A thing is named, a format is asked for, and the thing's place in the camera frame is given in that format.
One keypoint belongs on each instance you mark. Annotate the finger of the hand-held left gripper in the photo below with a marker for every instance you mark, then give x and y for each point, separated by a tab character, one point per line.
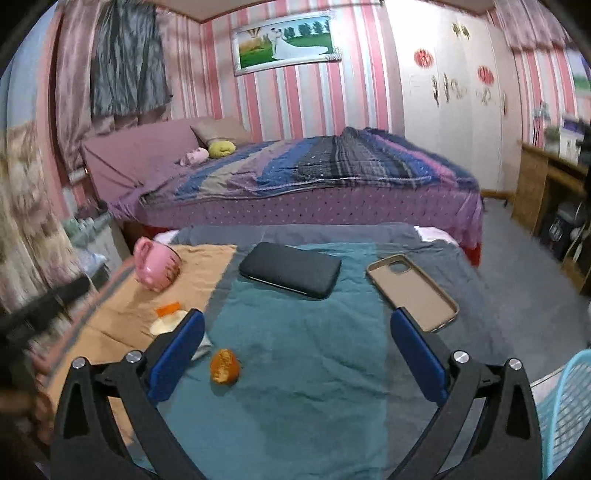
60	300

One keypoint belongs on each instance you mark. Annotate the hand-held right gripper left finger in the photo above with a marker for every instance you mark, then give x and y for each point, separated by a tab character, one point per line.
178	355

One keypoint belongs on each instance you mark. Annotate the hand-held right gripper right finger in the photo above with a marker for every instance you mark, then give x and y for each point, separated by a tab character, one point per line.
418	355

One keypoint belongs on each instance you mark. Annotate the light blue plastic basket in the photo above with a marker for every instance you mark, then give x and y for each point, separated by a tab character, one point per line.
565	415

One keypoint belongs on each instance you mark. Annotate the person's left hand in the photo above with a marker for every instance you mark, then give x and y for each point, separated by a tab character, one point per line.
41	397

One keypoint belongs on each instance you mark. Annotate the small orange peel piece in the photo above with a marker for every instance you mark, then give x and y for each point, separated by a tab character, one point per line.
168	308

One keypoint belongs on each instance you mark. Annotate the beige phone case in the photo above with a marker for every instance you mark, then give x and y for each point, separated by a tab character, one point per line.
415	295

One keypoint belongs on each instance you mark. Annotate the orange cloth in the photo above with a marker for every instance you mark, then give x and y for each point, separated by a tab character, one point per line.
120	318

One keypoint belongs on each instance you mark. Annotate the floral curtain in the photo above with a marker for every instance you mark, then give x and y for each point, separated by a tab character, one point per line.
32	221

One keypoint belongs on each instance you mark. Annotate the pink pig mug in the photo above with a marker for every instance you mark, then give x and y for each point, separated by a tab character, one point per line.
157	265

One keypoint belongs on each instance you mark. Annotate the black rectangular case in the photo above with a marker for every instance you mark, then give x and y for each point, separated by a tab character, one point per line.
291	270

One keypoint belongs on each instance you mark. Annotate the purple bed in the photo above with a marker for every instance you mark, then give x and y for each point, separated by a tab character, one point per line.
129	157

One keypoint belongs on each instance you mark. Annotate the black box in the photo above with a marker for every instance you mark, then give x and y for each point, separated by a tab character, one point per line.
565	230

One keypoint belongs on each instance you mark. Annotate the pink plush toy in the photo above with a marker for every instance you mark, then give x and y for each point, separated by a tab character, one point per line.
194	157

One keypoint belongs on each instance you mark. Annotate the wooden desk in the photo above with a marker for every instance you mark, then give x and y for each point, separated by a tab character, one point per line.
531	184

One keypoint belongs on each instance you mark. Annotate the pink curtain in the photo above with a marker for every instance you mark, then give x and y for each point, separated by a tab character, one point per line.
74	92

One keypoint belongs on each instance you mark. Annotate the yellow plush toy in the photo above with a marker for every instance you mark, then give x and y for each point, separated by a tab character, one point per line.
222	149

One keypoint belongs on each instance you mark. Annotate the striped quilt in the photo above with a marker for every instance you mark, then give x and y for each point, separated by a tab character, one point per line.
323	166

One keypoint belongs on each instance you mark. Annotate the white wardrobe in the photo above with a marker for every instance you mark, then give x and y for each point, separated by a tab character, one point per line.
461	138

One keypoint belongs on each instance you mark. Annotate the brown pillow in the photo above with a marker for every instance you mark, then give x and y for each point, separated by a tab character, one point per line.
219	129

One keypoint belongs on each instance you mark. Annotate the grey curtain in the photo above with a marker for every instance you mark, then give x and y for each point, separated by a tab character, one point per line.
129	60

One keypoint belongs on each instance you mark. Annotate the desk lamp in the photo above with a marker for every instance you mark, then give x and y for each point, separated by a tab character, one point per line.
541	122

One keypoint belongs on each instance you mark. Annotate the box on desk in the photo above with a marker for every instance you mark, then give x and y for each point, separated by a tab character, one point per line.
572	136

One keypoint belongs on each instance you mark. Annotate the red round sticker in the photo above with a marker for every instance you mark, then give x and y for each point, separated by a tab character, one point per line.
485	75
423	59

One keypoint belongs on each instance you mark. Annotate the pink curtain pelmet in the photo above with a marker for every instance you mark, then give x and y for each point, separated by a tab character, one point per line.
531	23

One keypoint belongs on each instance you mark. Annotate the white wall socket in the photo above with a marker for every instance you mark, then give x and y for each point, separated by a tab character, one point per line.
78	176

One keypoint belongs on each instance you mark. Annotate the framed wall picture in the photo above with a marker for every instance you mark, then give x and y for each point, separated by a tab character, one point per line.
286	44

